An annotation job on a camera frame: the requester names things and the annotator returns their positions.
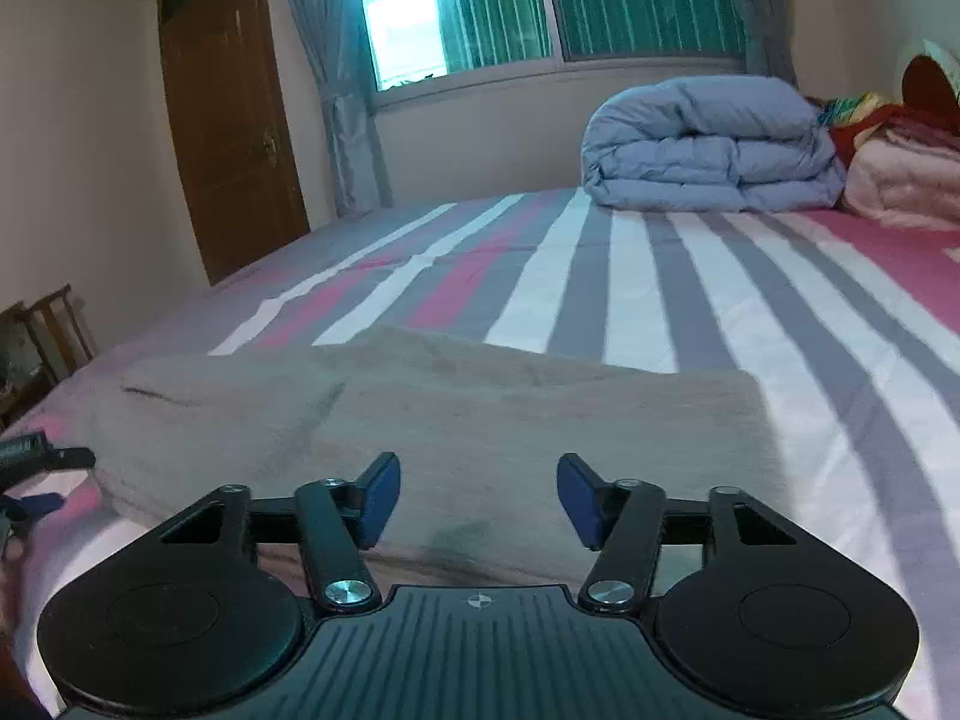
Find folded blue grey duvet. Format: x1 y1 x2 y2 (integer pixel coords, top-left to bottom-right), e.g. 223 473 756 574
581 75 846 213

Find grey right curtain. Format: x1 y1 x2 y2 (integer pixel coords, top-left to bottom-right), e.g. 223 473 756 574
711 0 801 88

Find grey left curtain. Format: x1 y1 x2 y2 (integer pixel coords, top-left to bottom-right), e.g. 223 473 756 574
288 0 394 216

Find wooden chair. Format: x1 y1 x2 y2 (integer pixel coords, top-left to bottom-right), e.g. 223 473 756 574
20 283 96 383

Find pink folded blanket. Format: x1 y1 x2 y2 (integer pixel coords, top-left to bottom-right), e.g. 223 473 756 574
841 130 958 232

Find window with green blinds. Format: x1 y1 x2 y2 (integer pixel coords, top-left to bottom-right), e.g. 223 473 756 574
361 0 747 91

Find striped pink grey bedsheet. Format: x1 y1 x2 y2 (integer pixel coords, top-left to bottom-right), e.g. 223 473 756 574
0 185 960 720

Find brown wooden door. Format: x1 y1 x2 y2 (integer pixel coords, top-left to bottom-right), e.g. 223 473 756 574
158 0 309 284

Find grey curtain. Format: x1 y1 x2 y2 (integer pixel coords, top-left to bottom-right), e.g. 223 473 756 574
288 0 394 216
711 0 801 88

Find grey fleece pants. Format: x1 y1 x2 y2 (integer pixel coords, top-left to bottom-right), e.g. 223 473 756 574
64 327 789 585

